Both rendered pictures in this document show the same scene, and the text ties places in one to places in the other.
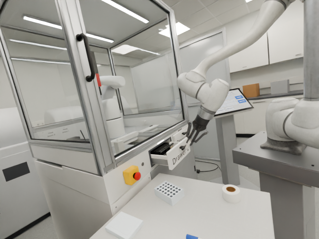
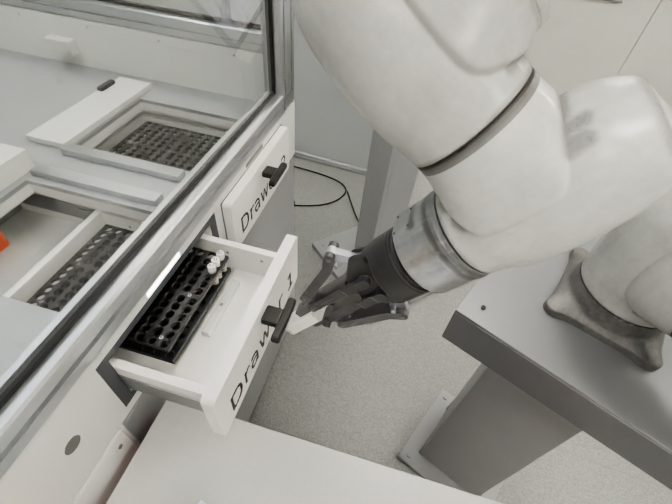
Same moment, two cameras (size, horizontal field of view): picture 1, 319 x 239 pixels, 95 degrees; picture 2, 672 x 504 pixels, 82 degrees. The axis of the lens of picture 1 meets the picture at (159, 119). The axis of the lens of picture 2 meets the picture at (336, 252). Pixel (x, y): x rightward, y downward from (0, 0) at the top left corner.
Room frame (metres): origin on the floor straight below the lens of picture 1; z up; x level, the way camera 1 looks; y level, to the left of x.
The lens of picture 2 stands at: (0.60, -0.06, 1.37)
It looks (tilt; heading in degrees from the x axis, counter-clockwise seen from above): 47 degrees down; 336
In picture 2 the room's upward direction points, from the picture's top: 6 degrees clockwise
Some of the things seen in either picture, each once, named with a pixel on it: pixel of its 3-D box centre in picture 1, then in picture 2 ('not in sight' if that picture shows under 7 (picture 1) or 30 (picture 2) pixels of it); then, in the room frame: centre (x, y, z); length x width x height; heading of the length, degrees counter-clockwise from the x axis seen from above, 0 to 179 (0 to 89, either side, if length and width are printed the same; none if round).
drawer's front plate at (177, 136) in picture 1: (182, 136); (261, 182); (1.25, -0.17, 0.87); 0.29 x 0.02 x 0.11; 145
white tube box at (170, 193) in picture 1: (168, 192); not in sight; (0.66, 0.02, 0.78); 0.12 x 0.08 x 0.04; 40
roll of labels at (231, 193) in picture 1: (231, 193); not in sight; (0.58, -0.25, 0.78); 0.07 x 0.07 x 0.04
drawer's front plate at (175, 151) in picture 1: (179, 151); (259, 324); (0.91, -0.09, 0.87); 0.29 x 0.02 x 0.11; 145
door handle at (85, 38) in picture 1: (87, 57); not in sight; (0.63, 0.25, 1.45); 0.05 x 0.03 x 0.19; 55
